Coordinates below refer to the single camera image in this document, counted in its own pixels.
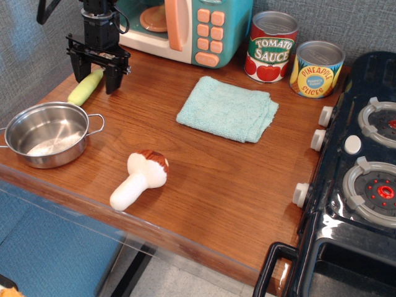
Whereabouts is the pineapple slices can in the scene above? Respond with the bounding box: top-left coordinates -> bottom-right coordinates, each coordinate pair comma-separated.
290,40 -> 345,98

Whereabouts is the toy microwave teal and cream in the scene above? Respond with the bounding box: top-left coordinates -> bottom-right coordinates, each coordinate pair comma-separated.
117,1 -> 253,69

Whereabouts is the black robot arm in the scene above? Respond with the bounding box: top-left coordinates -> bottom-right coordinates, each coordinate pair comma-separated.
67,1 -> 131,94

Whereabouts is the spoon with yellow-green handle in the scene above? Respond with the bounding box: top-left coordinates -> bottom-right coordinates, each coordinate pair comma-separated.
67,66 -> 105,106

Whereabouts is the light blue folded cloth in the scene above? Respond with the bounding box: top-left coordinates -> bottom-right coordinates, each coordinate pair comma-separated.
176,76 -> 279,143

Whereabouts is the black toy stove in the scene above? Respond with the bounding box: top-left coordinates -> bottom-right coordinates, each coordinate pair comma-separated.
254,51 -> 395,296

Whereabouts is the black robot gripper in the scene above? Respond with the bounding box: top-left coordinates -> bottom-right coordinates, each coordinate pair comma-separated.
67,9 -> 131,95

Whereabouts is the orange object at corner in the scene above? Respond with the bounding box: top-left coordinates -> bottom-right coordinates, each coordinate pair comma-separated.
1,275 -> 24,297

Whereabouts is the plush mushroom toy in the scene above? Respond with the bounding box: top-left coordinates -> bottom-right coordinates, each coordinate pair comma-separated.
110,150 -> 169,211

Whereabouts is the stainless steel pot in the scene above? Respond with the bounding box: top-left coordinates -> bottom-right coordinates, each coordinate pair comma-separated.
1,101 -> 105,169

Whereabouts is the tomato sauce can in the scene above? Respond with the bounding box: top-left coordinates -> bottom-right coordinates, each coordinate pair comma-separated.
244,11 -> 299,82

